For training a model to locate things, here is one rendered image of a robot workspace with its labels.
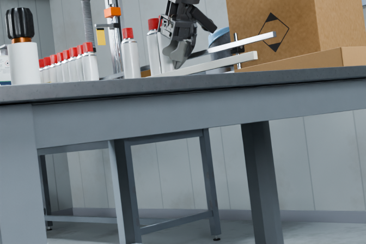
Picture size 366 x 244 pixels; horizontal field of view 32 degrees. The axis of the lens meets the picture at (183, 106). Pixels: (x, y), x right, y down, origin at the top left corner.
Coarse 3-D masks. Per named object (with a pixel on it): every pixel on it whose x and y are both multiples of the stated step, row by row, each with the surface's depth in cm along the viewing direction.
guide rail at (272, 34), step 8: (272, 32) 156; (240, 40) 166; (248, 40) 163; (256, 40) 161; (208, 48) 176; (216, 48) 173; (224, 48) 171; (192, 56) 182; (200, 56) 180; (120, 72) 212
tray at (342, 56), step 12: (336, 48) 122; (348, 48) 122; (360, 48) 125; (288, 60) 132; (300, 60) 129; (312, 60) 127; (324, 60) 124; (336, 60) 122; (348, 60) 122; (360, 60) 124
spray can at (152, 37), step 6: (156, 18) 189; (150, 24) 188; (156, 24) 188; (150, 30) 189; (156, 30) 188; (150, 36) 188; (156, 36) 187; (150, 42) 188; (156, 42) 187; (150, 48) 188; (156, 48) 187; (150, 54) 188; (156, 54) 187; (150, 60) 188; (156, 60) 187; (150, 66) 189; (156, 66) 187; (156, 72) 187
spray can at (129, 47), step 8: (128, 32) 199; (128, 40) 199; (128, 48) 198; (136, 48) 200; (128, 56) 198; (136, 56) 199; (128, 64) 198; (136, 64) 199; (128, 72) 198; (136, 72) 198
